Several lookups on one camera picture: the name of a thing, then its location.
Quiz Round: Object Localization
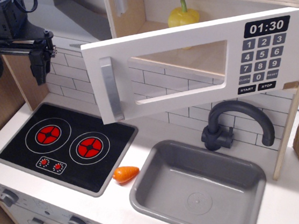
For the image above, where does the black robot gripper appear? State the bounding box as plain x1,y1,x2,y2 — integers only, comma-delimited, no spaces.
0,0,56,86

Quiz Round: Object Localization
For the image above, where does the black cable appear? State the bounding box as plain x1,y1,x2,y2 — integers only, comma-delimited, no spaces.
12,0,40,15

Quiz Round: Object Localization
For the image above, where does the grey toy sink basin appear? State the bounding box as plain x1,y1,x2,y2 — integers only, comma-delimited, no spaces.
129,140,266,224

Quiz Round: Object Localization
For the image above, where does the dark grey toy faucet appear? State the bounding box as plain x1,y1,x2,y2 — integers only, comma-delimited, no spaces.
201,100,275,151

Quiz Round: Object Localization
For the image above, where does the grey range hood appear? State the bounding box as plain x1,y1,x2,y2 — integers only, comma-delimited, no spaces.
28,0,112,50

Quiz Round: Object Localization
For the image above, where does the grey oven knob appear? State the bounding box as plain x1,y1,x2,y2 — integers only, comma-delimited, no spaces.
0,189,19,207

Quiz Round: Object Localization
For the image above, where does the black toy stovetop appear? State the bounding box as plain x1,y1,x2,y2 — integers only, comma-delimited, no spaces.
0,103,138,197

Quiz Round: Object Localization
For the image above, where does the white toy microwave door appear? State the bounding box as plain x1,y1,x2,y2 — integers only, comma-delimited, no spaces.
81,8,299,123

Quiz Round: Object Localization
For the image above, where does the orange toy carrot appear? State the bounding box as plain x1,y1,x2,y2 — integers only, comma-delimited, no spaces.
112,166,140,184

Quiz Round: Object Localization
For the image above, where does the yellow toy bell pepper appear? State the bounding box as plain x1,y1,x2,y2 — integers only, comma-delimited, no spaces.
167,0,200,27

